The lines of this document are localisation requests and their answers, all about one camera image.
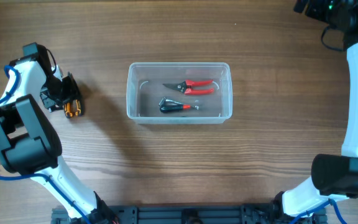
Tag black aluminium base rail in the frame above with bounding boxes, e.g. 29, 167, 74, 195
50, 202, 328, 224

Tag clear plastic container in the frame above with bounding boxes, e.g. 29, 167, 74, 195
126, 62, 232, 124

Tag black red precision screwdriver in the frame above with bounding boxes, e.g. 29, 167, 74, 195
160, 105, 199, 113

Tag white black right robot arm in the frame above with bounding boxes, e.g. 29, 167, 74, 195
270, 0, 358, 223

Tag red handled snips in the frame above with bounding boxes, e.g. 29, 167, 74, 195
163, 80, 214, 95

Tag orange black pliers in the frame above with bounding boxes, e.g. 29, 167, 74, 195
63, 100, 83, 119

